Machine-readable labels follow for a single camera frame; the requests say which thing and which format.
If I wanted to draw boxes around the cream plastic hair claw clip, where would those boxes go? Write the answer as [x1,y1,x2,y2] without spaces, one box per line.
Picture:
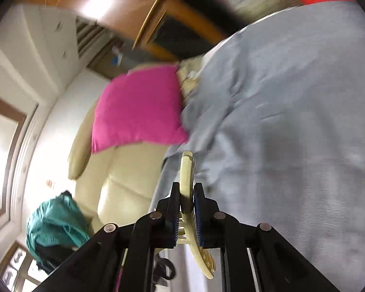
[177,151,216,280]

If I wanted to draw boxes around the dark clothes pile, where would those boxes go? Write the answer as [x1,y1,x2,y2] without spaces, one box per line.
[35,243,75,275]

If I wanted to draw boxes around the teal shirt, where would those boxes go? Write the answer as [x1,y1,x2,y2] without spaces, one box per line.
[26,191,90,263]

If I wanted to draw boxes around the beige leather sofa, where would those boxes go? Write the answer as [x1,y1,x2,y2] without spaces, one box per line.
[68,63,183,250]

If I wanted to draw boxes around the grey bed blanket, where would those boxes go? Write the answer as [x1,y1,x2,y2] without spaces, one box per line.
[152,1,365,291]

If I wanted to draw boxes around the magenta pillow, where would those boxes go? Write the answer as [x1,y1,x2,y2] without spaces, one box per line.
[91,64,188,154]

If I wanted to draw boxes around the beige patterned cloth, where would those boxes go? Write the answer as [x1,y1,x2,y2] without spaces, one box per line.
[176,61,202,99]

